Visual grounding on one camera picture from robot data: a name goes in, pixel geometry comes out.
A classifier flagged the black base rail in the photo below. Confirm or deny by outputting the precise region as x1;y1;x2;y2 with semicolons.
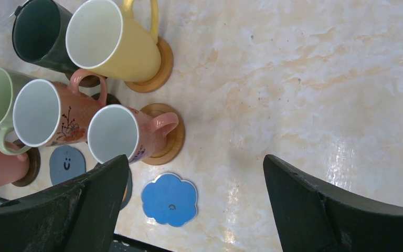
109;234;171;252

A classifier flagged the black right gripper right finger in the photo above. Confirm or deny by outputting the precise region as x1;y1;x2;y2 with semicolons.
263;154;403;251

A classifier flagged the walnut grooved round coaster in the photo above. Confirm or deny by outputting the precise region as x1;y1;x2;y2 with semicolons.
12;148;41;187

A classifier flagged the small grey blue mug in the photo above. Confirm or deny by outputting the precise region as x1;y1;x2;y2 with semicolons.
87;104;179;164

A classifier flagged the dark walnut round coaster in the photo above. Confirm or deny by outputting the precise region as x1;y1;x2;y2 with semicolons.
91;93;121;105

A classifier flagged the grey smiley silicone coaster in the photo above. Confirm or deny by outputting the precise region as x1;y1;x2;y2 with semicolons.
49;145;86;186

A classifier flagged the brown mug white interior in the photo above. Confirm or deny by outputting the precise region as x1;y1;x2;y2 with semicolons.
13;69;108;148

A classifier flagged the light brown round coaster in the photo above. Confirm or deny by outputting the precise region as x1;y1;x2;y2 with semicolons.
125;36;174;93

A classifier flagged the light green mug front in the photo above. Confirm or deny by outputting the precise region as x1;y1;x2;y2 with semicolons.
0;67;36;155

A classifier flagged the tan wooden round coaster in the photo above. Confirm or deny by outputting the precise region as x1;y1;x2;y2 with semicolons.
141;103;185;165

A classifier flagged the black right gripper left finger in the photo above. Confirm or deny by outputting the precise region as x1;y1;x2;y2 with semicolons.
0;155;129;251

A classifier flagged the dark green mug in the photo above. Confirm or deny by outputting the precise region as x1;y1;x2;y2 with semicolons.
12;0;79;75

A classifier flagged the blue cloud shaped coaster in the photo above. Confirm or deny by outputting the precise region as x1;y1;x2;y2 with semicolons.
141;172;198;227

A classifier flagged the yellow mug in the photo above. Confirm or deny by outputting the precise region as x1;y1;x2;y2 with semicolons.
65;0;161;82

